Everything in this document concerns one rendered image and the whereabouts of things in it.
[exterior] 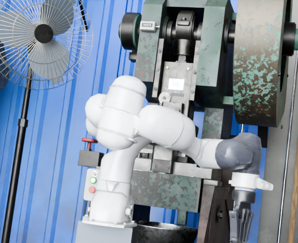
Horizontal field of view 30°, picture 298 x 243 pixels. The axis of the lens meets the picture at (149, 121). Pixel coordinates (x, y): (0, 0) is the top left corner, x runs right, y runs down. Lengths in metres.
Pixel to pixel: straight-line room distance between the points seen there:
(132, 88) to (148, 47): 1.08
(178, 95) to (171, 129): 1.05
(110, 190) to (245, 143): 0.46
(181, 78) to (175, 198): 0.57
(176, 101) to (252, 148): 0.85
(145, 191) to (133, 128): 0.90
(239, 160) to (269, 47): 0.67
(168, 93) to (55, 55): 0.75
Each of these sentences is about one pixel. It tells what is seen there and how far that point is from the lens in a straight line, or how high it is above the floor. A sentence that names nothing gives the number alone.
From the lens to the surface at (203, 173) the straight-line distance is 2.48.
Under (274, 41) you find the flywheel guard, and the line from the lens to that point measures 2.29.
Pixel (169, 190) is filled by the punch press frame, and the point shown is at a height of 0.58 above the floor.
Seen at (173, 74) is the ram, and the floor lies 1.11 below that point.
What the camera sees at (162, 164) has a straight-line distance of 2.49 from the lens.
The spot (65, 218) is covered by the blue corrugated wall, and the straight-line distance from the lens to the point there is 4.04.
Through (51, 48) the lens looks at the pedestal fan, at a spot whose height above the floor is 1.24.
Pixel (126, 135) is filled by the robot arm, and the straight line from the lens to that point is 1.56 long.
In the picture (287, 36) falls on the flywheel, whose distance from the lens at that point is 2.62.
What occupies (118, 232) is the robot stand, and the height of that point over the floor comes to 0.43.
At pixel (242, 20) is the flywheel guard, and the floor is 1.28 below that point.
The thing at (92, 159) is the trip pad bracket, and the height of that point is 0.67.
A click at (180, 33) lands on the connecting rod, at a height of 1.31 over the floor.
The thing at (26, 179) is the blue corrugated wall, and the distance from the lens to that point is 4.14.
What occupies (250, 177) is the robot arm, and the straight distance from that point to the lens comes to 1.82.
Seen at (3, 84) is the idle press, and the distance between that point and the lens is 3.73.
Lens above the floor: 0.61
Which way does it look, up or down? 6 degrees up
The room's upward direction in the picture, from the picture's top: 7 degrees clockwise
